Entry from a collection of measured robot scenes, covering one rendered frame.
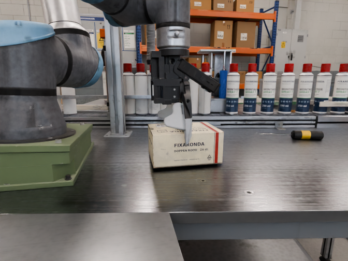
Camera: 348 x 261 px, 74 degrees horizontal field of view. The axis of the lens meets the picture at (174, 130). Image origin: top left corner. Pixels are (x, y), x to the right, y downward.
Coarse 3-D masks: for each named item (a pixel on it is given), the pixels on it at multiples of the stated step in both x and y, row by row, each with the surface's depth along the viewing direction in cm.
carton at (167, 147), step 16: (160, 128) 55; (192, 128) 55; (208, 128) 55; (160, 144) 50; (176, 144) 51; (192, 144) 51; (208, 144) 52; (160, 160) 51; (176, 160) 51; (192, 160) 52; (208, 160) 53
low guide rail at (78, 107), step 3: (78, 105) 99; (81, 105) 99; (84, 105) 99; (87, 105) 99; (90, 105) 99; (93, 105) 99; (96, 105) 99; (99, 105) 99; (102, 105) 99; (105, 105) 99; (78, 108) 99; (81, 108) 99; (84, 108) 99; (87, 108) 99; (90, 108) 99; (93, 108) 99; (96, 108) 99; (99, 108) 99; (102, 108) 99; (105, 108) 99
